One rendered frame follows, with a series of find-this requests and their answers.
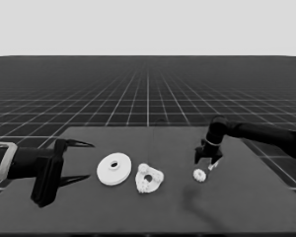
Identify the large thick white disc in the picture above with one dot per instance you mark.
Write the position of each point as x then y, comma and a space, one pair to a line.
106, 174

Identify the white round carrier with pins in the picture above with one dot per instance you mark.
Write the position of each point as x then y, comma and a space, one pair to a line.
151, 185

